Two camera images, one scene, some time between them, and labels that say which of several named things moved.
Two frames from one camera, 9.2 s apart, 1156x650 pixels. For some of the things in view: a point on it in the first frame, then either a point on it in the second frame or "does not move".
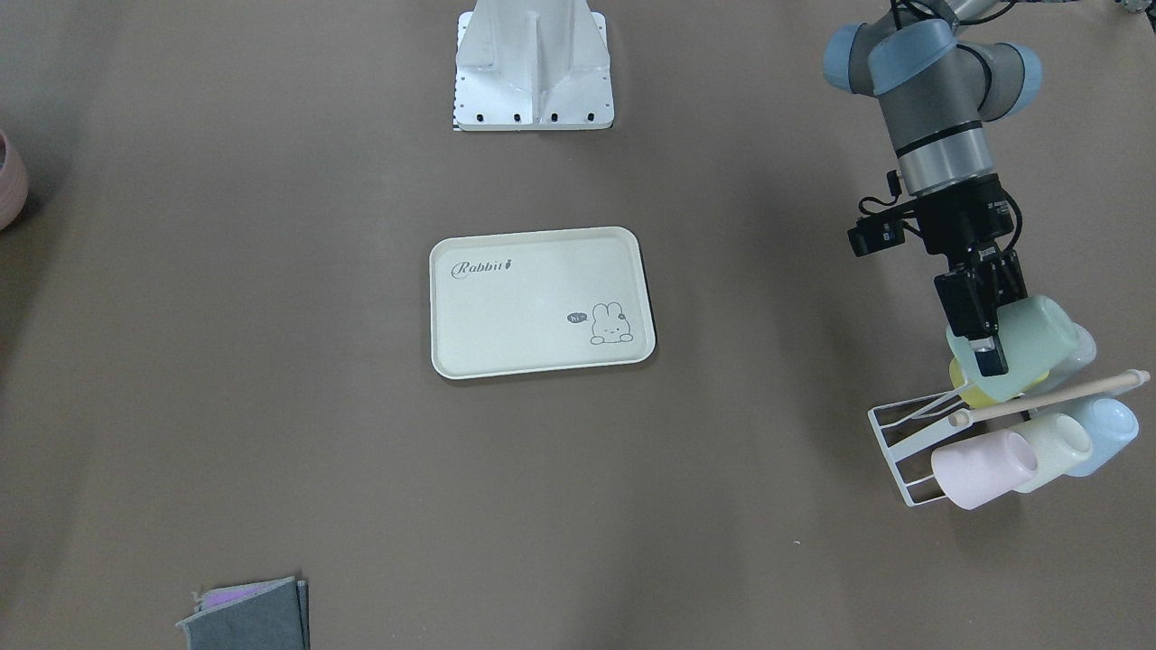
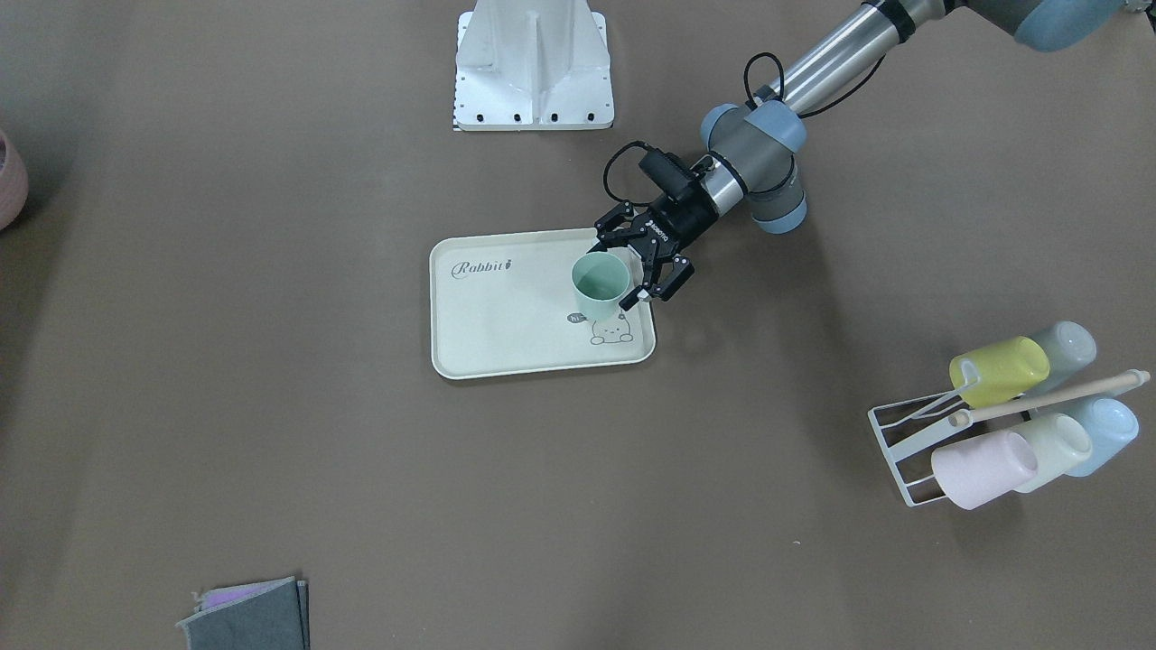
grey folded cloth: x=263 y=616 does not move
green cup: x=1035 y=335 -> x=598 y=280
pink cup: x=972 y=472 does not move
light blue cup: x=1114 y=425 does not move
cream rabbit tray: x=541 y=301 does not move
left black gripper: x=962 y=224 -> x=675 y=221
